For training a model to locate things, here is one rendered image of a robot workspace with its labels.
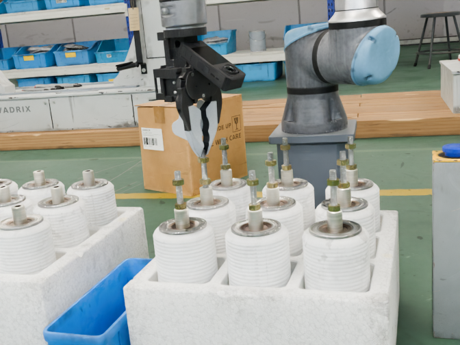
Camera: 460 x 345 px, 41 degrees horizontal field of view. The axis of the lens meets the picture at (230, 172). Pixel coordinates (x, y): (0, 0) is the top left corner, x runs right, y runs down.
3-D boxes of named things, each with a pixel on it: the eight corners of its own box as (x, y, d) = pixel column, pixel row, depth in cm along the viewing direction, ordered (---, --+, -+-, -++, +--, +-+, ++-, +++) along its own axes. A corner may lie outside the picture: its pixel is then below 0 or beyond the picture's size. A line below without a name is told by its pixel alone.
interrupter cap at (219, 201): (191, 214, 102) (190, 211, 101) (181, 202, 109) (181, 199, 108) (234, 207, 103) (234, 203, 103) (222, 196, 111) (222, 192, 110)
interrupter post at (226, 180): (221, 185, 118) (219, 168, 117) (233, 184, 118) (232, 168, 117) (220, 188, 116) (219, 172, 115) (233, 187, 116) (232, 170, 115)
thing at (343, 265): (295, 347, 92) (288, 235, 88) (329, 321, 99) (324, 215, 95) (351, 367, 86) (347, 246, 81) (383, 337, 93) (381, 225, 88)
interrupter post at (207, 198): (202, 208, 105) (200, 189, 104) (199, 204, 107) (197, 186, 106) (215, 206, 105) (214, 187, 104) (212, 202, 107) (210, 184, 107)
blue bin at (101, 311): (133, 312, 123) (126, 257, 120) (184, 315, 120) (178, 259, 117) (50, 402, 96) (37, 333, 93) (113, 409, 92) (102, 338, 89)
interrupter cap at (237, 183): (208, 183, 121) (207, 179, 120) (246, 179, 121) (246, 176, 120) (207, 193, 113) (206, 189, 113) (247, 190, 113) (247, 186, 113)
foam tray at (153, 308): (213, 286, 132) (205, 207, 128) (399, 296, 121) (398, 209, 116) (135, 391, 96) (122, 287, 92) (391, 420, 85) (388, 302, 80)
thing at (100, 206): (92, 257, 136) (81, 179, 132) (131, 258, 133) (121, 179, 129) (70, 274, 127) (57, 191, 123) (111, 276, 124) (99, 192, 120)
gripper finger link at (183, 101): (197, 127, 103) (194, 76, 101) (204, 128, 102) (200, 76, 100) (176, 131, 100) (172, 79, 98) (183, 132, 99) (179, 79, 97)
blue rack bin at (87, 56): (77, 62, 639) (74, 42, 634) (110, 59, 630) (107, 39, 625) (53, 66, 592) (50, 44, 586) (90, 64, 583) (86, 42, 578)
